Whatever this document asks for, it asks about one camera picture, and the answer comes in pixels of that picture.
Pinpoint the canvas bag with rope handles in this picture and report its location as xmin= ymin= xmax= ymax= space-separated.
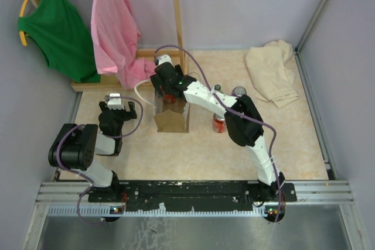
xmin=134 ymin=79 xmax=190 ymax=133

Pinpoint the green-capped Chang soda bottle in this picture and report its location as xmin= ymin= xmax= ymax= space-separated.
xmin=214 ymin=84 xmax=222 ymax=93

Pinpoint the red Coke can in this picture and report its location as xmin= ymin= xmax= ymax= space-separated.
xmin=163 ymin=94 xmax=176 ymax=104
xmin=212 ymin=114 xmax=226 ymax=133

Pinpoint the purple Fanta soda can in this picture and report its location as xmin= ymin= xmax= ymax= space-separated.
xmin=231 ymin=86 xmax=247 ymax=97

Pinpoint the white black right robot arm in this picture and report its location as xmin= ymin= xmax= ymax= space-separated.
xmin=151 ymin=60 xmax=285 ymax=201

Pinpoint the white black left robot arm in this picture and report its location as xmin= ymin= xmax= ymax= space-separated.
xmin=48 ymin=93 xmax=147 ymax=202

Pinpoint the wooden clothes rack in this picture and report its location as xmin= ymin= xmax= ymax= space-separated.
xmin=10 ymin=0 xmax=190 ymax=93

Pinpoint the pink t-shirt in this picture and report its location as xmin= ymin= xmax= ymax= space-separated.
xmin=90 ymin=0 xmax=155 ymax=89

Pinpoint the green tank top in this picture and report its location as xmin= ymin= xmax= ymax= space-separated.
xmin=18 ymin=0 xmax=101 ymax=83

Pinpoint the beige folded cloth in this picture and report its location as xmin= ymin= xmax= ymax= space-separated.
xmin=245 ymin=39 xmax=298 ymax=108

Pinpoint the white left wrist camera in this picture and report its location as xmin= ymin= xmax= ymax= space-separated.
xmin=105 ymin=93 xmax=125 ymax=110

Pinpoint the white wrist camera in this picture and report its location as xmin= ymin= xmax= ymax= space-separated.
xmin=105 ymin=93 xmax=125 ymax=110
xmin=154 ymin=54 xmax=173 ymax=66

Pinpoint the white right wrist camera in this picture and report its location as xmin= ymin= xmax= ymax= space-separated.
xmin=154 ymin=54 xmax=173 ymax=66

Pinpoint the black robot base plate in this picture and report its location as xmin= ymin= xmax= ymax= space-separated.
xmin=87 ymin=179 xmax=298 ymax=213

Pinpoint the aluminium frame rail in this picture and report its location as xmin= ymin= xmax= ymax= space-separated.
xmin=36 ymin=180 xmax=354 ymax=220

